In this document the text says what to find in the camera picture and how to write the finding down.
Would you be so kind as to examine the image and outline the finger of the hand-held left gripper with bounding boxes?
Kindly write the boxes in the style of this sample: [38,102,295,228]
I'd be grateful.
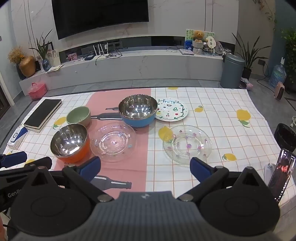
[24,157,52,172]
[0,152,27,168]

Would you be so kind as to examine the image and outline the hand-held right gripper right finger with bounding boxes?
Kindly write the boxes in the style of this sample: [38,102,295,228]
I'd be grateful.
[177,157,269,202]

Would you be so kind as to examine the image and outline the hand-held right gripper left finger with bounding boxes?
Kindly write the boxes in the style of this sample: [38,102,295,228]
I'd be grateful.
[24,157,114,202]

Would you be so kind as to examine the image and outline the clear glass flower plate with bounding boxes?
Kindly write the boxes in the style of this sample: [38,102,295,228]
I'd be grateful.
[163,125,212,165]
[90,122,137,163]

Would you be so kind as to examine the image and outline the orange steel bowl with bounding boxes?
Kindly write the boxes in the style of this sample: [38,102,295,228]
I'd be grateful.
[50,123,90,163]

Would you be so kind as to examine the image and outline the green ceramic bowl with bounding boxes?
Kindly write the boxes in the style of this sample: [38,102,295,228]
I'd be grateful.
[67,107,91,127]

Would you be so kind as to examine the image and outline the white fruit-printed plate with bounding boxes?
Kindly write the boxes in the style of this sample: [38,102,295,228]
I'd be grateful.
[154,98,188,121]

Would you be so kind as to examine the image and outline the green bowl with dark rim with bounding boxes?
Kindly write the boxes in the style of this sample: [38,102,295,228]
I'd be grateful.
[118,94,158,128]

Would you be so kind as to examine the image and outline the blue and white box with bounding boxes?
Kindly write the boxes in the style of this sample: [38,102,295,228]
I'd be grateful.
[7,126,28,149]

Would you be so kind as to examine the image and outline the black hardcover book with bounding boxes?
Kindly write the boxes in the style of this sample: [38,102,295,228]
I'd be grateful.
[24,99,63,133]

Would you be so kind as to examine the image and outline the pink bottle-print table mat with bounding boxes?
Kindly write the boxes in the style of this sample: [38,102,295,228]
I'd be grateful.
[53,88,152,193]

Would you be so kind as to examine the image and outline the pink plastic basket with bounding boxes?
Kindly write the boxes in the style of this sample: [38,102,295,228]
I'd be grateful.
[28,83,47,100]

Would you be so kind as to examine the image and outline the smartphone with lit screen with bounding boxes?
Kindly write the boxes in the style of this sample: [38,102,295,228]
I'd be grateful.
[268,148,296,204]

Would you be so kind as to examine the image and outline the black waste bin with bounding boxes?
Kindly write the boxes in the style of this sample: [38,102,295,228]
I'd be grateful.
[275,123,296,153]

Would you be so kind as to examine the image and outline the gold round vase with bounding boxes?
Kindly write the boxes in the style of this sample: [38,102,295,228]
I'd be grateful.
[19,56,36,77]

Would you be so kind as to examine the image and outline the loose paper sheets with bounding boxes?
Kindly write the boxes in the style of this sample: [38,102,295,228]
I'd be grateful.
[46,65,64,73]

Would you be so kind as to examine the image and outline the patterned floor cloth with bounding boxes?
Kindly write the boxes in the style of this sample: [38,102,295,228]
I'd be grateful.
[240,77,253,90]

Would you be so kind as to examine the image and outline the grey round trash can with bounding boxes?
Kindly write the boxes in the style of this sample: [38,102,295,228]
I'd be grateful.
[220,54,245,89]

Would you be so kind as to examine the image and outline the dried flower bunch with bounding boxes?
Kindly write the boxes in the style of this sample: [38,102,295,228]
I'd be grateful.
[8,46,25,64]

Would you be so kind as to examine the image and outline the green plant in blue vase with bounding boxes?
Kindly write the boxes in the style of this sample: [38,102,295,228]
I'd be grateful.
[29,29,53,71]

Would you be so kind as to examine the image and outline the pink small heater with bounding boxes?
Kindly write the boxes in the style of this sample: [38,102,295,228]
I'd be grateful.
[274,82,285,100]

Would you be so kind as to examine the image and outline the white marble tv console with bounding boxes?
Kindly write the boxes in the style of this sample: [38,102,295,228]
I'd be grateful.
[18,35,232,93]

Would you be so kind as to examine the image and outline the white wifi router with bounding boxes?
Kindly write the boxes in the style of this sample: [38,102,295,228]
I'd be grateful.
[92,43,110,57]

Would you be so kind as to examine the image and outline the tall leafy potted plant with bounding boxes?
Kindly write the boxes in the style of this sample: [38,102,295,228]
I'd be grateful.
[232,32,271,79]

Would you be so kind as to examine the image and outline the blue water jug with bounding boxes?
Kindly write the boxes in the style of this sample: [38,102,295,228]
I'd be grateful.
[268,58,287,88]

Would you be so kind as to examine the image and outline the round paper fan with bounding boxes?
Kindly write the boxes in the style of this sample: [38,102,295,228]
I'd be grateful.
[205,36,218,52]

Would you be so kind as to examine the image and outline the teddy bear in grey sack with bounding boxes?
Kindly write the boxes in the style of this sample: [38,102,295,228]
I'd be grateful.
[192,30,208,55]

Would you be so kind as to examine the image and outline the green and blue poster card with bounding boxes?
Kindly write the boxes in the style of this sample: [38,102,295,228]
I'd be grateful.
[185,29,215,50]

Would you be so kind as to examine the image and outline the large bushy green plant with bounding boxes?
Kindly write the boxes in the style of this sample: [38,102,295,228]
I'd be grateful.
[281,28,296,91]

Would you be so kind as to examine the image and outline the hanging green vine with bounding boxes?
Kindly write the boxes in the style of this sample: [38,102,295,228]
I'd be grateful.
[252,0,278,24]

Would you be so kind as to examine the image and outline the white picture frame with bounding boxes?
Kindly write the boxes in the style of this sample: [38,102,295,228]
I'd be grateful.
[46,42,60,66]

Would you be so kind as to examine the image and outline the black wall television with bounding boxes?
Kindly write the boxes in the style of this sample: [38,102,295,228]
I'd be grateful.
[51,0,149,40]

